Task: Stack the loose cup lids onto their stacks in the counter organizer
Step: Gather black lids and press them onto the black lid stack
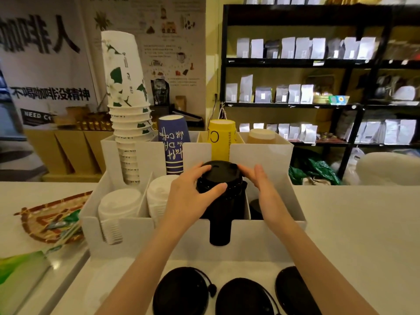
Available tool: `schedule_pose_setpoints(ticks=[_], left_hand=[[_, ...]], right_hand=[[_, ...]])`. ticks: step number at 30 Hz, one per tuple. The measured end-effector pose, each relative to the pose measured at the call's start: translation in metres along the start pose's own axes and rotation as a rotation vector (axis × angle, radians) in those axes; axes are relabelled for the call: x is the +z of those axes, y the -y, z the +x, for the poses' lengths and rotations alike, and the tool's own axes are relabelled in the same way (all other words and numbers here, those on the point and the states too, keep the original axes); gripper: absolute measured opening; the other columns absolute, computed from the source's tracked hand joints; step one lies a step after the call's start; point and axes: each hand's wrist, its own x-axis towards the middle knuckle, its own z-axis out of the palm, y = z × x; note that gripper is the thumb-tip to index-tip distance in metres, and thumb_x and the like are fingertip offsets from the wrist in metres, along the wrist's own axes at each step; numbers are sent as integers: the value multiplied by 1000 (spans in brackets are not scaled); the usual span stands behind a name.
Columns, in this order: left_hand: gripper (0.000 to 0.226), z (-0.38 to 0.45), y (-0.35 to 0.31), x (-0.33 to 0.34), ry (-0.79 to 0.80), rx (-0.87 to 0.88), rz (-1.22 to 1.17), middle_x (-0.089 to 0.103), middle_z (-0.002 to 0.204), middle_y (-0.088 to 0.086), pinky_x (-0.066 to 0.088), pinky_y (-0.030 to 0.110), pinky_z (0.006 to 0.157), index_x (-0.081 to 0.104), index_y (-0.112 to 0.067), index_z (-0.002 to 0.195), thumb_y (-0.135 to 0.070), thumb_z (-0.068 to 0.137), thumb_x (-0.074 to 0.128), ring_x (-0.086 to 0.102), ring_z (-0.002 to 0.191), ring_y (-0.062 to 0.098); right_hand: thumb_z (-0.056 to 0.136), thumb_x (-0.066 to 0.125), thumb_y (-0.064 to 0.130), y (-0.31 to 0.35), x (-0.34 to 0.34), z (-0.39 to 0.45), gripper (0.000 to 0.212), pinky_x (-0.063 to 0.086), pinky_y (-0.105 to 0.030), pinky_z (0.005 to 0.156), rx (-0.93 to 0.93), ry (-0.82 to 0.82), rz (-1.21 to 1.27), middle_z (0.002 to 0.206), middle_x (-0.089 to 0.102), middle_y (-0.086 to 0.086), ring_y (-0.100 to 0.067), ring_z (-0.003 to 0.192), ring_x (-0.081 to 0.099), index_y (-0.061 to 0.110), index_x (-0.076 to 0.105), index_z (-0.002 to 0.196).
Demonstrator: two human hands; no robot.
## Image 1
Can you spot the person's left hand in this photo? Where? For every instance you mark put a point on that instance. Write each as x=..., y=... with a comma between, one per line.
x=182, y=201

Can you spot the person's right hand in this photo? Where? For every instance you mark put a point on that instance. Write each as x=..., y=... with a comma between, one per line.
x=270, y=201

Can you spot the person's right thumb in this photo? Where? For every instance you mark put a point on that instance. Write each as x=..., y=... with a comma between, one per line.
x=246, y=173

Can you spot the person's left thumb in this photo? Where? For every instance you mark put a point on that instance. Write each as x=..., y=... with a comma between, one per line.
x=212, y=191

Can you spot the tall stack of black lids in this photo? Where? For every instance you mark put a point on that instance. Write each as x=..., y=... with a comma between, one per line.
x=221, y=213

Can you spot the person's left forearm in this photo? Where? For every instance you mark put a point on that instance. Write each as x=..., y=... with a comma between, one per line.
x=147, y=272

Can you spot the person's right forearm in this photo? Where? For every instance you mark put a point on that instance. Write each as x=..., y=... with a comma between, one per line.
x=315, y=268

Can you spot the stack of brown paper cups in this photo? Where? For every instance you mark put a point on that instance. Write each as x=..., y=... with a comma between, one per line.
x=261, y=136

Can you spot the stack of yellow paper cups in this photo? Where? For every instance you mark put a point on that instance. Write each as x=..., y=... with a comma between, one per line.
x=221, y=137

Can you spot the stack of white cup lids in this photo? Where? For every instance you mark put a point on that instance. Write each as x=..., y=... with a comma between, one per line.
x=159, y=196
x=116, y=206

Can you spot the row of small silver bags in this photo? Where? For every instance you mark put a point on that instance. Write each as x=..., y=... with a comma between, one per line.
x=295, y=131

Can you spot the stack of blue paper cups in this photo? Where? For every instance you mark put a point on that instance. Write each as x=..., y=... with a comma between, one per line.
x=173, y=137

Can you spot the white cup organizer box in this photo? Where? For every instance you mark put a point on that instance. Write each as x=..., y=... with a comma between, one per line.
x=262, y=239

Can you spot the green plastic bag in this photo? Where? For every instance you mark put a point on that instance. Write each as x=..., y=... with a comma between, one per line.
x=321, y=172

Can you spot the row of labelled silver bags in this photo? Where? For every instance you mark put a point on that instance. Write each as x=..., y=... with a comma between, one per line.
x=262, y=94

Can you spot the small brown box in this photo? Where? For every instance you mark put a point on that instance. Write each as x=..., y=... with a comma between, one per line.
x=180, y=103

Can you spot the white plastic bag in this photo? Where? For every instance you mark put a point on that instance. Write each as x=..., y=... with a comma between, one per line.
x=349, y=167

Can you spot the single black cup lid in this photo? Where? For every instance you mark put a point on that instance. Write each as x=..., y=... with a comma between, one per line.
x=180, y=295
x=242, y=300
x=292, y=291

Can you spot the black coffee bag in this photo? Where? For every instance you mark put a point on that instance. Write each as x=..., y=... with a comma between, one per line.
x=160, y=92

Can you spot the small colourful box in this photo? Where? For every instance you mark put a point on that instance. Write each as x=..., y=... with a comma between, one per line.
x=339, y=100

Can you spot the row of gold packets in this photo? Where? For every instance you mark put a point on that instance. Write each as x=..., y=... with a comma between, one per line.
x=95, y=125

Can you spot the row of tall silver bags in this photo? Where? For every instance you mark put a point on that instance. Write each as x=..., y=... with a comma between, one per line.
x=302, y=48

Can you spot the stack of white green-print cups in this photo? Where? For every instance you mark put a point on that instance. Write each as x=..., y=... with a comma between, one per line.
x=123, y=81

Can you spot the cardboard display stand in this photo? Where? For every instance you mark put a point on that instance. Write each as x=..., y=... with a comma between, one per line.
x=72, y=154

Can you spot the row of wide silver bags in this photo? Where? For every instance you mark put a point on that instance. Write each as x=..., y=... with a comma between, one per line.
x=390, y=131

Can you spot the green sachets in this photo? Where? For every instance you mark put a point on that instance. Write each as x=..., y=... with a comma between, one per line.
x=65, y=223

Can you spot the illustrated white poster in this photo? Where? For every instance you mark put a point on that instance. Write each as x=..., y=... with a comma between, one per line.
x=170, y=39

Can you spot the black metal shelf unit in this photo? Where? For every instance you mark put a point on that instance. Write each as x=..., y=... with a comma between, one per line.
x=364, y=63

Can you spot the woven bamboo tray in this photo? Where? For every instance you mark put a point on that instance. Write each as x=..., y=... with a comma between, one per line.
x=34, y=223

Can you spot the black sign board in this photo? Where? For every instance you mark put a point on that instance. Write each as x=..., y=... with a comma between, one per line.
x=34, y=117

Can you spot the white poster with black characters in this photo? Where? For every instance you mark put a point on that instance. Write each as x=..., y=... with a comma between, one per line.
x=42, y=72

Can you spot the green and white booklet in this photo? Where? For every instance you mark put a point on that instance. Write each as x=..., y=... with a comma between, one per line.
x=19, y=275

